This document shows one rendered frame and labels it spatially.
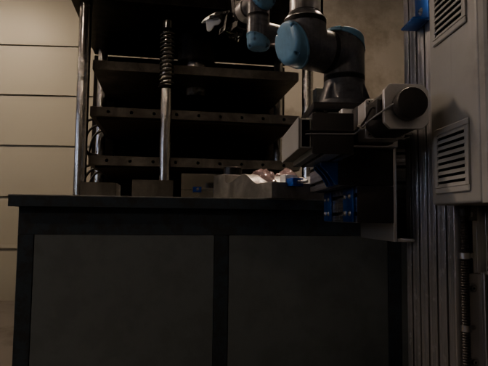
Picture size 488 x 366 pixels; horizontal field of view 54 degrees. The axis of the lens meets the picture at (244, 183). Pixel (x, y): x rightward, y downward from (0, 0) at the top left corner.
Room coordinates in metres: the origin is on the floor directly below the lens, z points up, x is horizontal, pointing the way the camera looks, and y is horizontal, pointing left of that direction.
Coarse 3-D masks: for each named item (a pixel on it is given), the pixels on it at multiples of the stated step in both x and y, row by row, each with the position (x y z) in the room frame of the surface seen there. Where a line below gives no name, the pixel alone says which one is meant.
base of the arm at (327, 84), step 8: (344, 72) 1.28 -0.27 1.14; (352, 72) 1.28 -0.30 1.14; (328, 80) 1.31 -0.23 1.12; (336, 80) 1.29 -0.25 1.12; (344, 80) 1.28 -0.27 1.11; (352, 80) 1.28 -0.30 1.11; (360, 80) 1.29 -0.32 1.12; (328, 88) 1.30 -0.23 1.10; (336, 88) 1.28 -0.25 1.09; (344, 88) 1.27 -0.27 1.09; (352, 88) 1.27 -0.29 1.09; (360, 88) 1.28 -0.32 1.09; (320, 96) 1.34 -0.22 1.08; (328, 96) 1.30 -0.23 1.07; (336, 96) 1.28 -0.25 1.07; (344, 96) 1.26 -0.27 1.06; (352, 96) 1.26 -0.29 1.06; (360, 96) 1.27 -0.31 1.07; (368, 96) 1.30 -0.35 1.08
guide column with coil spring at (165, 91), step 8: (168, 24) 2.39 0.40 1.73; (168, 64) 2.39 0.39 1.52; (168, 72) 2.39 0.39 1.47; (168, 80) 2.39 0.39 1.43; (168, 88) 2.39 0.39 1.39; (168, 96) 2.39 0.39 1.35; (160, 104) 2.40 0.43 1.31; (168, 104) 2.39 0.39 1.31; (160, 112) 2.40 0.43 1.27; (168, 112) 2.39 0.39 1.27; (160, 120) 2.40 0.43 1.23; (168, 120) 2.39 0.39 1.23; (160, 128) 2.40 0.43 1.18; (168, 128) 2.39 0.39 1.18; (160, 136) 2.39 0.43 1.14; (168, 136) 2.39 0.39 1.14; (160, 144) 2.39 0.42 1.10; (168, 144) 2.39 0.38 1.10; (160, 152) 2.39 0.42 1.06; (168, 152) 2.40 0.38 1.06; (160, 160) 2.39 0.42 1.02; (168, 160) 2.40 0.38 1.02; (160, 168) 2.39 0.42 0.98; (168, 168) 2.40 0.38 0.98; (160, 176) 2.39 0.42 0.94; (168, 176) 2.40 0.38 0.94
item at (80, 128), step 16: (80, 16) 2.30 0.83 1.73; (80, 32) 2.30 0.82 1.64; (80, 48) 2.30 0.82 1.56; (80, 64) 2.30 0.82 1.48; (80, 80) 2.30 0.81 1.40; (304, 80) 2.49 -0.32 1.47; (80, 96) 2.30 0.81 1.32; (304, 96) 2.49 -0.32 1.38; (80, 112) 2.30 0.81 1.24; (304, 112) 2.49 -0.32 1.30; (80, 128) 2.30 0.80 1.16; (96, 128) 2.98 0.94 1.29; (80, 144) 2.30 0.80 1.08; (96, 144) 2.97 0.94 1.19; (80, 160) 2.30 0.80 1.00; (80, 176) 2.30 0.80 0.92; (96, 176) 2.97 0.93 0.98; (304, 176) 2.49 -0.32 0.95
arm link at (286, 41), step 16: (304, 0) 1.23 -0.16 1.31; (320, 0) 1.26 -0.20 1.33; (288, 16) 1.24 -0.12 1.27; (304, 16) 1.21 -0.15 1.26; (320, 16) 1.23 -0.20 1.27; (288, 32) 1.22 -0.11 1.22; (304, 32) 1.20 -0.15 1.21; (320, 32) 1.22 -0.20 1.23; (288, 48) 1.23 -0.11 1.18; (304, 48) 1.21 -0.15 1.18; (320, 48) 1.23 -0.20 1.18; (336, 48) 1.25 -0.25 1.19; (288, 64) 1.25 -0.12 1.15; (304, 64) 1.24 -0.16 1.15; (320, 64) 1.26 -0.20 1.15
